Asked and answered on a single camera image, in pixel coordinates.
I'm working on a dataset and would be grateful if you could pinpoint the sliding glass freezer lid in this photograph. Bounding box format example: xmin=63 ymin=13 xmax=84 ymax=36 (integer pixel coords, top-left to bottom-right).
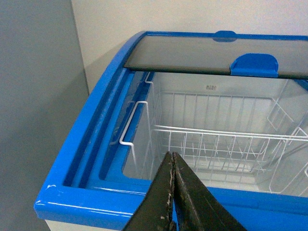
xmin=125 ymin=32 xmax=308 ymax=79

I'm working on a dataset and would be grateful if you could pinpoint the rear white wire basket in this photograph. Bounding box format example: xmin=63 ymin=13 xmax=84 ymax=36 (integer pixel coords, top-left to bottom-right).
xmin=147 ymin=73 xmax=295 ymax=134

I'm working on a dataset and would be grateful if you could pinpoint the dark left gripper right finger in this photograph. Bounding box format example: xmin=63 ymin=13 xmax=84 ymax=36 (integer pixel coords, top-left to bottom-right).
xmin=172 ymin=152 xmax=246 ymax=231

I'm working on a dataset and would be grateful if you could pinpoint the white wire basket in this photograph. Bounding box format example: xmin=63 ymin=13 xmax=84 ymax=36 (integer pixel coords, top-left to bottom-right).
xmin=119 ymin=101 xmax=308 ymax=194
xmin=147 ymin=73 xmax=295 ymax=134

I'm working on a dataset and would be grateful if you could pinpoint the blue rear lid handle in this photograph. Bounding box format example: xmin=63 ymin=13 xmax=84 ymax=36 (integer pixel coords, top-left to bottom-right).
xmin=212 ymin=30 xmax=238 ymax=42

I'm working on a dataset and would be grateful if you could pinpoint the white blue chest freezer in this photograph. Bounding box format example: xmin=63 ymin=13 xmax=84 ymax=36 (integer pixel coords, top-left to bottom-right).
xmin=34 ymin=31 xmax=308 ymax=231

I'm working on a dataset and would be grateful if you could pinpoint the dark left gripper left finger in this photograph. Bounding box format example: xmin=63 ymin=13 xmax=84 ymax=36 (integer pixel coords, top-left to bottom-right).
xmin=123 ymin=152 xmax=176 ymax=231

